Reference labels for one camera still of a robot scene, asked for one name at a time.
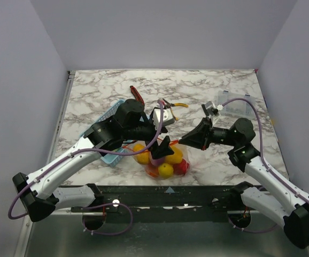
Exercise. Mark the yellow handled pliers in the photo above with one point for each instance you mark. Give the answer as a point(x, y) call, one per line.
point(169, 106)

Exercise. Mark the red apple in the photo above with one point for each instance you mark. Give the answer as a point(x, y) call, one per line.
point(181, 168)

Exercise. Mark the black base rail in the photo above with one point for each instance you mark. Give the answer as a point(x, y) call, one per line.
point(168, 204)

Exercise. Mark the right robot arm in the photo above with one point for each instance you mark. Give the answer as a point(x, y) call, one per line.
point(285, 204)

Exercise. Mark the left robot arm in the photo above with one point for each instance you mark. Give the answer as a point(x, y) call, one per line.
point(104, 137)

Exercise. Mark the yellow bell pepper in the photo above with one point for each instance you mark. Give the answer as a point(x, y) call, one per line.
point(175, 158)

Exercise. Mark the clear plastic parts box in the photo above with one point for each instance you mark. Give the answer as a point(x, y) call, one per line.
point(236, 109)

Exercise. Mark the aluminium frame rail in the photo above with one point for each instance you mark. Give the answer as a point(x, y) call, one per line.
point(38, 205)

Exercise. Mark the yellow lemon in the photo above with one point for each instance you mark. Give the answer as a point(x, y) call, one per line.
point(166, 170)

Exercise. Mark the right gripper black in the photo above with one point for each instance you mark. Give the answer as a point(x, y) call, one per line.
point(206, 135)

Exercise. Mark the purple onion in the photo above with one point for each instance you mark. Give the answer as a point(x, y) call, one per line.
point(157, 162)

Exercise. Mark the red black utility knife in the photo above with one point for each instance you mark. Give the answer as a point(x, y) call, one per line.
point(136, 95)

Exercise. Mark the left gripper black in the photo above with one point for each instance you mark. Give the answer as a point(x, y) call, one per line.
point(158, 151)

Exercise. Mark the clear zip bag orange zipper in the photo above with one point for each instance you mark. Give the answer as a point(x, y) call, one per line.
point(173, 144)

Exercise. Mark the yellow orange fruit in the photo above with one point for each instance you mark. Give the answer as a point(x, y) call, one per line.
point(142, 158)

